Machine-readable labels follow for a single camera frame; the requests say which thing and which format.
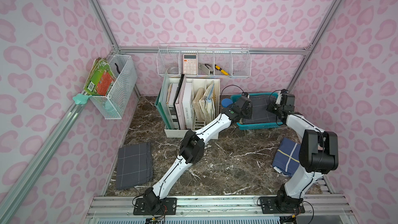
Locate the navy blue folded pillowcase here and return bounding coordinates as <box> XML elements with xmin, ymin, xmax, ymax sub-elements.
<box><xmin>272</xmin><ymin>138</ymin><xmax>301</xmax><ymax>177</ymax></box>

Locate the mint green clip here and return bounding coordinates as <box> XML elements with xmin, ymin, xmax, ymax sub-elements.
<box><xmin>73</xmin><ymin>93</ymin><xmax>91</xmax><ymax>105</ymax></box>

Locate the white book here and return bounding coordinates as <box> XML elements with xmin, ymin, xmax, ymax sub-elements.
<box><xmin>182</xmin><ymin>82</ymin><xmax>193</xmax><ymax>130</ymax></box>

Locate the white mesh wall basket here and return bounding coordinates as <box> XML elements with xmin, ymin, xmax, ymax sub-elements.
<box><xmin>90</xmin><ymin>55</ymin><xmax>137</xmax><ymax>120</ymax></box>

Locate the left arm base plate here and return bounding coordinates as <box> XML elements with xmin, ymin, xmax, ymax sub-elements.
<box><xmin>133</xmin><ymin>198</ymin><xmax>177</xmax><ymax>216</ymax></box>

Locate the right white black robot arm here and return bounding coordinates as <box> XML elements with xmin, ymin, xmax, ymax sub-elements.
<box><xmin>267</xmin><ymin>89</ymin><xmax>339</xmax><ymax>213</ymax></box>

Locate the teal plastic basket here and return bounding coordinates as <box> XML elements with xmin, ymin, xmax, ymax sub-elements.
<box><xmin>237</xmin><ymin>92</ymin><xmax>283</xmax><ymax>130</ymax></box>

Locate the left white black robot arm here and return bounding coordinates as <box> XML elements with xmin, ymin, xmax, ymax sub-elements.
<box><xmin>143</xmin><ymin>92</ymin><xmax>252</xmax><ymax>215</ymax></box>

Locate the grey stapler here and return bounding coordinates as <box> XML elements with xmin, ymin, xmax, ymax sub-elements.
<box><xmin>199</xmin><ymin>63</ymin><xmax>214</xmax><ymax>76</ymax></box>

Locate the white file organizer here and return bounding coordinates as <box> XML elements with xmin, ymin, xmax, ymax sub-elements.
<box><xmin>164</xmin><ymin>77</ymin><xmax>221</xmax><ymax>139</ymax></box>

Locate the dark grey checked pillowcase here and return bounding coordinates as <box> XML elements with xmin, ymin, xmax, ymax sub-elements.
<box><xmin>115</xmin><ymin>142</ymin><xmax>153</xmax><ymax>190</ymax></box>
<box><xmin>242</xmin><ymin>94</ymin><xmax>276</xmax><ymax>125</ymax></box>

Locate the green red booklet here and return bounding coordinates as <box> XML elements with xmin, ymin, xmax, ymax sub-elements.
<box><xmin>84</xmin><ymin>58</ymin><xmax>117</xmax><ymax>96</ymax></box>

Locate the blue lid pencil jar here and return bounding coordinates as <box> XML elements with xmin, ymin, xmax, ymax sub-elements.
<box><xmin>221</xmin><ymin>98</ymin><xmax>233</xmax><ymax>109</ymax></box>

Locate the clear tape roll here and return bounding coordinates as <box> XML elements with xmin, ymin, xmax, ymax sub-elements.
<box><xmin>166</xmin><ymin>66</ymin><xmax>179</xmax><ymax>75</ymax></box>

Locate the white wire wall shelf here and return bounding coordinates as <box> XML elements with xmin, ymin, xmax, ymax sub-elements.
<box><xmin>156</xmin><ymin>43</ymin><xmax>251</xmax><ymax>78</ymax></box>

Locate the pink calculator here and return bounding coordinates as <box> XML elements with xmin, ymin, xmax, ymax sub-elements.
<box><xmin>182</xmin><ymin>54</ymin><xmax>198</xmax><ymax>75</ymax></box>

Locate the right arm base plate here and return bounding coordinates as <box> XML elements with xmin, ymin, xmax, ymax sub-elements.
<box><xmin>258</xmin><ymin>196</ymin><xmax>305</xmax><ymax>215</ymax></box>

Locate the yellow utility knife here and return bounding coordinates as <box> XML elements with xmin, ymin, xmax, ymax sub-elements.
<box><xmin>215</xmin><ymin>64</ymin><xmax>230</xmax><ymax>76</ymax></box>

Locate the green folder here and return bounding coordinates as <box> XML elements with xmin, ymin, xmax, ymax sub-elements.
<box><xmin>155</xmin><ymin>73</ymin><xmax>175</xmax><ymax>130</ymax></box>

